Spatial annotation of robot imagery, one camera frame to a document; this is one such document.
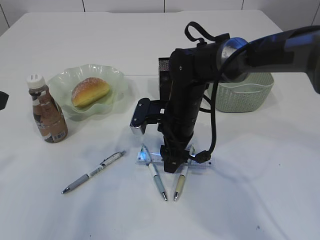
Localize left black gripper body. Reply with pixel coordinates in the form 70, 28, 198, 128
0, 91, 9, 110

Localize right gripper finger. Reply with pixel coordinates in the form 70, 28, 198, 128
163, 160, 182, 173

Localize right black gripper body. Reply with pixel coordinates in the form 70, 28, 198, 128
158, 114, 197, 163

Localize transparent plastic ruler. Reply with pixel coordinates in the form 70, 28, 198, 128
136, 151, 215, 169

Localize brown coffee drink bottle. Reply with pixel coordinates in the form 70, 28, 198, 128
26, 73, 68, 144

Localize sugared bread roll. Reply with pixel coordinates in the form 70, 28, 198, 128
71, 77, 111, 108

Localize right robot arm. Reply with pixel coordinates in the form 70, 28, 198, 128
158, 21, 320, 173

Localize blue grip pen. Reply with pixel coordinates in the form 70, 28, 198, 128
141, 143, 168, 201

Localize cream grip pen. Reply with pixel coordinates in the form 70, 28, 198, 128
173, 158, 192, 202

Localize black mesh pen holder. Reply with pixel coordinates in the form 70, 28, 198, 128
158, 57, 172, 101

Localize grey grip pen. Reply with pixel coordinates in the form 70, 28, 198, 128
61, 150, 126, 195

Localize green wavy glass plate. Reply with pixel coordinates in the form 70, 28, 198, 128
47, 64, 128, 121

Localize green plastic basket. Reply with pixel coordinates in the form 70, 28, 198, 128
215, 72, 274, 113

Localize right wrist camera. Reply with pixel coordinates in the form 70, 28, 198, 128
129, 97, 168, 136

